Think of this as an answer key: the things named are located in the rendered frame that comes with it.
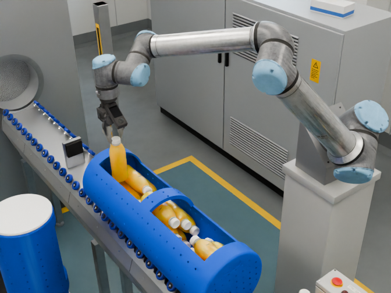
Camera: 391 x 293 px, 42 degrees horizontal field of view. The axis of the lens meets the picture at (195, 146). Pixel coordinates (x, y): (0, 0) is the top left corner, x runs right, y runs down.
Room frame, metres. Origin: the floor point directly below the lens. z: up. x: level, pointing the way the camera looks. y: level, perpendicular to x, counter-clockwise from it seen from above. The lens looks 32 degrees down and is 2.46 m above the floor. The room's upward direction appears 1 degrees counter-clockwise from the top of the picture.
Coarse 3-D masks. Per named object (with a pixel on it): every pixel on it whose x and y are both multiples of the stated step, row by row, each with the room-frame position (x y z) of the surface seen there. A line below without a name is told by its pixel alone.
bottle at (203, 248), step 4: (196, 240) 1.39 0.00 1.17; (200, 240) 1.37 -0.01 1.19; (204, 240) 1.37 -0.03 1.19; (196, 244) 1.36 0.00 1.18; (200, 244) 1.35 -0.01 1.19; (204, 244) 1.35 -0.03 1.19; (208, 244) 1.35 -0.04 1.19; (212, 244) 1.35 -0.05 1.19; (196, 248) 1.35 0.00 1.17; (200, 248) 1.34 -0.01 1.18; (204, 248) 1.33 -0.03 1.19; (208, 248) 1.33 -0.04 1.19; (212, 248) 1.33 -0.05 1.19; (216, 248) 1.33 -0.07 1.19; (196, 252) 1.34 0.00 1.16; (200, 252) 1.33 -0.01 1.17; (204, 252) 1.32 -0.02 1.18; (208, 252) 1.31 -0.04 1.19; (212, 252) 1.31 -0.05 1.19; (200, 256) 1.32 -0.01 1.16; (204, 256) 1.31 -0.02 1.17; (208, 256) 1.30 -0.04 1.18; (204, 260) 1.30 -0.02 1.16
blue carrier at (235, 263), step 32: (96, 160) 1.87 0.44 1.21; (128, 160) 1.99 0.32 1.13; (96, 192) 1.75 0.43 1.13; (128, 192) 1.64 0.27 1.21; (160, 192) 1.60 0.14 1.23; (128, 224) 1.54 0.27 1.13; (160, 224) 1.44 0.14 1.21; (160, 256) 1.35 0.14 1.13; (192, 256) 1.28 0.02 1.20; (224, 256) 1.24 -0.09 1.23; (256, 256) 1.30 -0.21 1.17; (192, 288) 1.20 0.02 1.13; (224, 288) 1.21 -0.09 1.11
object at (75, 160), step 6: (78, 138) 2.28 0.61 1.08; (66, 144) 2.23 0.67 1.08; (72, 144) 2.24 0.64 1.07; (78, 144) 2.25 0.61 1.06; (66, 150) 2.22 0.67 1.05; (72, 150) 2.23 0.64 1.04; (78, 150) 2.25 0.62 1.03; (66, 156) 2.23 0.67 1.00; (72, 156) 2.24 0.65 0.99; (78, 156) 2.26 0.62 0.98; (66, 162) 2.23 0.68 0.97; (72, 162) 2.24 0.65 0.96; (78, 162) 2.26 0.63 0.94; (84, 162) 2.28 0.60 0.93
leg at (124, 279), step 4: (120, 272) 2.06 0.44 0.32; (120, 276) 2.07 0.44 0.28; (124, 276) 2.04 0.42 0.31; (124, 280) 2.04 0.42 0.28; (128, 280) 2.05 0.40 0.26; (124, 284) 2.04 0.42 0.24; (128, 284) 2.05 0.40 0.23; (124, 288) 2.05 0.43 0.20; (128, 288) 2.05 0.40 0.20; (132, 288) 2.07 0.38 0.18; (124, 292) 2.06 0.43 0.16; (128, 292) 2.05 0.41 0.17; (132, 292) 2.06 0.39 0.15
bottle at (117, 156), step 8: (112, 144) 1.83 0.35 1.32; (120, 144) 1.84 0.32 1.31; (112, 152) 1.81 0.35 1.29; (120, 152) 1.82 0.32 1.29; (112, 160) 1.81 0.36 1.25; (120, 160) 1.81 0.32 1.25; (112, 168) 1.82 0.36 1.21; (120, 168) 1.81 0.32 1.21; (112, 176) 1.82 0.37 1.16; (120, 176) 1.81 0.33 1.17; (128, 176) 1.84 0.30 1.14
